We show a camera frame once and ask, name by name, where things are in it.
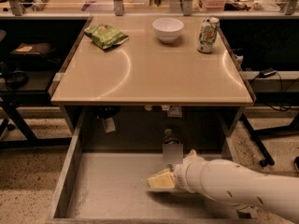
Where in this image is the beige counter cabinet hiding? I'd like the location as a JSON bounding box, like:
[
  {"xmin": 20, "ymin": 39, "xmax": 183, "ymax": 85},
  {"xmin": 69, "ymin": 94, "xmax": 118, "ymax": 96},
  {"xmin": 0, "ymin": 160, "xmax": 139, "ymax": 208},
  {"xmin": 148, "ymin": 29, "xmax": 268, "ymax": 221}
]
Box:
[{"xmin": 48, "ymin": 14, "xmax": 257, "ymax": 135}]

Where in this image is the green chip bag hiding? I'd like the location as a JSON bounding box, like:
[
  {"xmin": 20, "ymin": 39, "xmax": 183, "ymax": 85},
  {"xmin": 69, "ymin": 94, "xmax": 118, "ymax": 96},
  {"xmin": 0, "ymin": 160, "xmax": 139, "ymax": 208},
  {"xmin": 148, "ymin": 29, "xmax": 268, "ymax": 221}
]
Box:
[{"xmin": 84, "ymin": 23, "xmax": 129, "ymax": 50}]

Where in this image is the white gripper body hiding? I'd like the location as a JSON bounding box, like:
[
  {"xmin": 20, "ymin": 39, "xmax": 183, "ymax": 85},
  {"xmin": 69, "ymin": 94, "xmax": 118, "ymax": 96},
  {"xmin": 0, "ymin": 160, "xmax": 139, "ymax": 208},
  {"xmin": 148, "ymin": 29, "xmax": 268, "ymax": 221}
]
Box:
[{"xmin": 174, "ymin": 156, "xmax": 206, "ymax": 193}]

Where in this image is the clear plastic water bottle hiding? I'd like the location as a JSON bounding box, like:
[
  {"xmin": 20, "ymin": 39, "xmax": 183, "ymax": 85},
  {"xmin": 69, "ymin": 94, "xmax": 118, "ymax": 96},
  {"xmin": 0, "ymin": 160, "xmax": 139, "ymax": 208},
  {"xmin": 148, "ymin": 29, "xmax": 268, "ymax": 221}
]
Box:
[{"xmin": 164, "ymin": 129, "xmax": 179, "ymax": 144}]

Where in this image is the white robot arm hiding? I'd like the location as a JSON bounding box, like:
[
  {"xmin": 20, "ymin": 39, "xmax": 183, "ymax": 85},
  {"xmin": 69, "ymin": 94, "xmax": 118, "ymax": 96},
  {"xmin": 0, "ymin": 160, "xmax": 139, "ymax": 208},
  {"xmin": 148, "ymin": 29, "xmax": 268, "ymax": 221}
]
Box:
[{"xmin": 147, "ymin": 150, "xmax": 299, "ymax": 224}]

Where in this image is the white ceramic bowl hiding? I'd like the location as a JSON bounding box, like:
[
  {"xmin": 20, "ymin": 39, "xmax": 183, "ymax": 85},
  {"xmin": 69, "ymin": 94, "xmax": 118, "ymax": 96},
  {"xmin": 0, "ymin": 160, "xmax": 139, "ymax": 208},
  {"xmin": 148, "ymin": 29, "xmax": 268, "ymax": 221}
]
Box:
[{"xmin": 152, "ymin": 18, "xmax": 184, "ymax": 43}]

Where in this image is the black power adapter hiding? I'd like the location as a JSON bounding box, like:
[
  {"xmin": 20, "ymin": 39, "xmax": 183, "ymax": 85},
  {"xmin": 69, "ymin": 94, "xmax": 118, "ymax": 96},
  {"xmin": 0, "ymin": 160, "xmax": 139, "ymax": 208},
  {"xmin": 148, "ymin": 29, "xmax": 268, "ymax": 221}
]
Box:
[{"xmin": 259, "ymin": 68, "xmax": 277, "ymax": 78}]

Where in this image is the open grey drawer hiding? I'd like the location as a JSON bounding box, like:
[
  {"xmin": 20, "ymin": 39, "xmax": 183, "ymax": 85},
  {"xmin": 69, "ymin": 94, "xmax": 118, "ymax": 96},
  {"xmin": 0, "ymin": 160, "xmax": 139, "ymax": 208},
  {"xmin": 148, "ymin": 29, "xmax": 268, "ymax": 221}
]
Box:
[{"xmin": 47, "ymin": 109, "xmax": 257, "ymax": 224}]

